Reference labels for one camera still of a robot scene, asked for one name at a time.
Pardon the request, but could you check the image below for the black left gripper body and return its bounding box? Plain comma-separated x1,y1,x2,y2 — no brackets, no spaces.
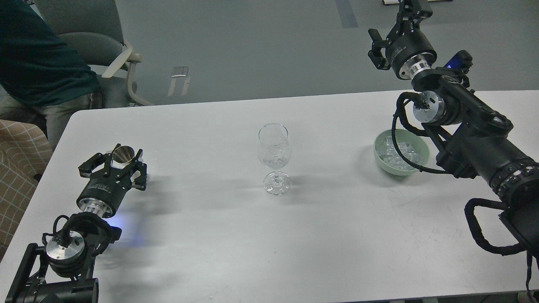
76,168,140,218

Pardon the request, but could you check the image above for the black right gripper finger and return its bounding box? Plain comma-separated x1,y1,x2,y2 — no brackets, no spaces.
396,0,433,29
368,28,391,70

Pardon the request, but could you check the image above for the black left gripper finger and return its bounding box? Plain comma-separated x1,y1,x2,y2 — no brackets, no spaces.
78,153,113,178
125,148,147,191

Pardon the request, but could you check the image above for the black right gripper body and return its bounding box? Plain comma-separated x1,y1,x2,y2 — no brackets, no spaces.
385,26,437,80

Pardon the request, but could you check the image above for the steel double jigger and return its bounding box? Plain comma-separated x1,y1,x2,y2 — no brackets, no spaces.
112,146,135,167

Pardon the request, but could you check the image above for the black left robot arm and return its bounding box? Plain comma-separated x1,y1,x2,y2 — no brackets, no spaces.
5,144,147,303

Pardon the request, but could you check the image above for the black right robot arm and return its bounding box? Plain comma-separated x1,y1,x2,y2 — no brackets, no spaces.
368,0,539,286

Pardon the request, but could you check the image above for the clear ice cubes pile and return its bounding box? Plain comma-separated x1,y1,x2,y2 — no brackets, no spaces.
378,135,425,170

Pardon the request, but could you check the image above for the clear wine glass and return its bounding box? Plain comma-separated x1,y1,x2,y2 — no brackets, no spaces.
257,123,292,196

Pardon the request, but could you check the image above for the beige checked cloth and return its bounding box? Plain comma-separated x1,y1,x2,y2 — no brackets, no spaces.
0,120,52,258

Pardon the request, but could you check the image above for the green bowl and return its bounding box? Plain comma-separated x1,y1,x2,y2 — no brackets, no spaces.
374,128,430,176

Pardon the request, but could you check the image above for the seated person in teal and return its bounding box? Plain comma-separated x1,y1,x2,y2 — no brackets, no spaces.
0,0,104,150

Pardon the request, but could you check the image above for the grey office chair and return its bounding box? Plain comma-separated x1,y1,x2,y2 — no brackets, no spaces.
35,0,150,109

